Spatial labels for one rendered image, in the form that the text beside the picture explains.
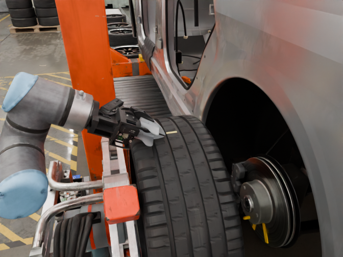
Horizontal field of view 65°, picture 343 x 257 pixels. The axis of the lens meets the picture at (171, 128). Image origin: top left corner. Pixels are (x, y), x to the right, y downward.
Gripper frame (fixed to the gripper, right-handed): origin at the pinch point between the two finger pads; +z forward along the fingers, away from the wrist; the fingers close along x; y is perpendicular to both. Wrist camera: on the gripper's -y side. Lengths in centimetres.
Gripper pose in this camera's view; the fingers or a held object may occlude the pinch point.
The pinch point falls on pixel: (160, 132)
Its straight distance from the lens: 74.7
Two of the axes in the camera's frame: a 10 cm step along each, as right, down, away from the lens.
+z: 8.4, 2.8, 4.6
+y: 2.4, 5.6, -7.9
